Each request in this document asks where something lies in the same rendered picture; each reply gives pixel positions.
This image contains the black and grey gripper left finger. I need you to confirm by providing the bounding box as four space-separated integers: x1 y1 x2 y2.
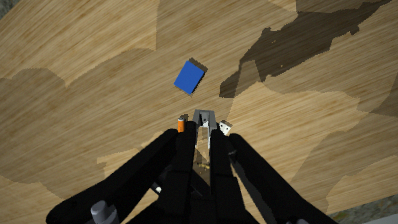
45 109 200 224

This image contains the white domino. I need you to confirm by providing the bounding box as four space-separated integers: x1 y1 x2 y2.
219 121 231 135

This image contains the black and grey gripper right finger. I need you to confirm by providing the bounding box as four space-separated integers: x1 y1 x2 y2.
208 110 338 224

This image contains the orange aa battery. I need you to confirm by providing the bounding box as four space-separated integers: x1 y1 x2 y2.
178 118 185 132

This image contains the black rack of bins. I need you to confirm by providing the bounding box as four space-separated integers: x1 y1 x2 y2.
150 155 210 196

